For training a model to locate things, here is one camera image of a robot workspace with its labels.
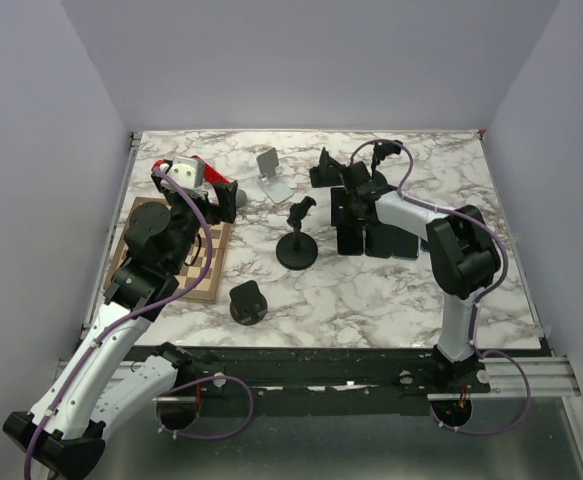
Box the silver folding phone stand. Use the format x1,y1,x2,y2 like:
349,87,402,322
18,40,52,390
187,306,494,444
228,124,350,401
256,147,293,204

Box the wooden chessboard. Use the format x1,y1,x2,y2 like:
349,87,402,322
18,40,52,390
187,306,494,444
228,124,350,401
103,223,233,304

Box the black wedge phone stand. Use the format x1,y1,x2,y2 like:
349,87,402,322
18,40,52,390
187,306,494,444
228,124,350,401
309,147,348,188

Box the red handle silver microphone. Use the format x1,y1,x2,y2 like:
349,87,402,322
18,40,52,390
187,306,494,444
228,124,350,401
151,155,230,204

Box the aluminium strip table left edge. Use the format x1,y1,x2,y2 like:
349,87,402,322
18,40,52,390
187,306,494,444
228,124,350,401
78,131,144,343

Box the black round base clamp stand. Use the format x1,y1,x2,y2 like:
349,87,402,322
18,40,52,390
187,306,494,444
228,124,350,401
276,196,318,271

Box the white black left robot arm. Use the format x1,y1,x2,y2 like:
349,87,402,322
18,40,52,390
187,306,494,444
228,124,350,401
3,163,238,479

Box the teal phone with dark screen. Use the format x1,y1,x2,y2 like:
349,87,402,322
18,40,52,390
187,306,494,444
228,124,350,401
391,227,420,260

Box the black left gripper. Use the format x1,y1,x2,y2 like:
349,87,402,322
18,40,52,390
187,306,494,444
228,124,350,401
151,176,237,272

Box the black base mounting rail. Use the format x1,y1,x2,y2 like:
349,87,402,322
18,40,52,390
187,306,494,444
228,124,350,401
153,347,495,419

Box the small black stand brown base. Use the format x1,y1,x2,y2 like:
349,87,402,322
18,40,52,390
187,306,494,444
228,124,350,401
229,280,268,326

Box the aluminium extrusion rail right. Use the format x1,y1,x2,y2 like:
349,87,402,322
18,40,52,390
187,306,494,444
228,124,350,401
418,357,581,401

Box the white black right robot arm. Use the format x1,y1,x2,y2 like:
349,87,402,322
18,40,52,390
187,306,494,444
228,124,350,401
332,162,507,392

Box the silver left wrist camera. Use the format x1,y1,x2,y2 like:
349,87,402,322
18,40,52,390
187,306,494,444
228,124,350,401
167,156,205,189

